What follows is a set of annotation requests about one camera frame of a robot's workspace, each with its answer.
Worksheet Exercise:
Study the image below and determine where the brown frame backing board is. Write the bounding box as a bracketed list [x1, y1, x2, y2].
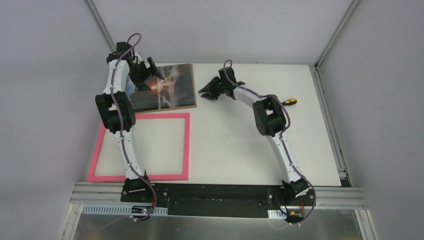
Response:
[134, 62, 198, 114]

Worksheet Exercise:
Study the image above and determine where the pink photo frame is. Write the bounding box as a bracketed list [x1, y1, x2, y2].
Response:
[86, 113, 191, 183]

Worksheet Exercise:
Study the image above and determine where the left white cable duct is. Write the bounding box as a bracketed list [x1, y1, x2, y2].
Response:
[81, 203, 152, 217]

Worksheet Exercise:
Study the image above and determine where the sunset landscape photo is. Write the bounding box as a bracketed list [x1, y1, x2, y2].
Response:
[125, 63, 196, 113]

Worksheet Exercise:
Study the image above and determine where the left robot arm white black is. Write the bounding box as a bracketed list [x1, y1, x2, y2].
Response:
[95, 41, 164, 203]

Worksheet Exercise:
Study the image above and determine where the black screwdriver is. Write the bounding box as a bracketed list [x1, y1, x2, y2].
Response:
[282, 98, 298, 106]

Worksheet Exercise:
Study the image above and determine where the white cable duct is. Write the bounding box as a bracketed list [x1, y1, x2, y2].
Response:
[81, 203, 152, 217]
[267, 209, 287, 220]

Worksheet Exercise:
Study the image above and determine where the right white cable duct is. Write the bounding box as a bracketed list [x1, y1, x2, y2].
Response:
[267, 209, 287, 220]

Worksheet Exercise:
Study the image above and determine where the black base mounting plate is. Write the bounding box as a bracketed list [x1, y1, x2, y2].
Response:
[120, 183, 316, 218]

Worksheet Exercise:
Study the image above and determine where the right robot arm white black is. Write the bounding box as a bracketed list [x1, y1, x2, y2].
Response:
[198, 67, 311, 205]

